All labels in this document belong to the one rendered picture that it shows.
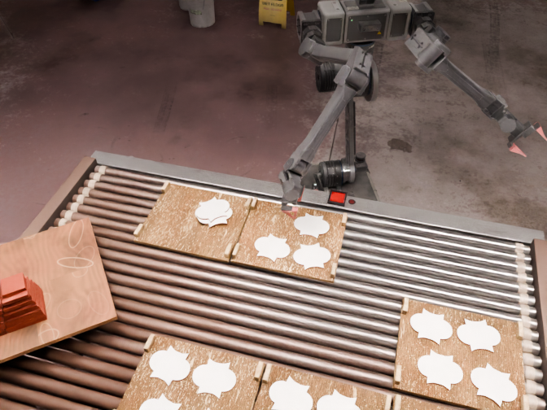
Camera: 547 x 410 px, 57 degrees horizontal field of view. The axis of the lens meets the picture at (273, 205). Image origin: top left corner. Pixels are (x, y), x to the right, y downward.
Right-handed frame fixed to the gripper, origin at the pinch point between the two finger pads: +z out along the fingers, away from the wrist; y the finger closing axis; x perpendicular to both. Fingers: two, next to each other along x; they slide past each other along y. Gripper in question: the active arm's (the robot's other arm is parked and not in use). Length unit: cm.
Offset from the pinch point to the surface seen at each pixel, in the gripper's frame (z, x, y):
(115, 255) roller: -8, 66, -36
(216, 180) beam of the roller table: 0.3, 42.9, 16.3
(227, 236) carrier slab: 0.5, 26.0, -16.0
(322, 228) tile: 8.7, -10.3, -3.1
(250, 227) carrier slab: 2.6, 18.6, -9.0
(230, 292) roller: 3.2, 17.0, -40.6
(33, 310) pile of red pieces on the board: -29, 66, -74
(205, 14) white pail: 62, 187, 316
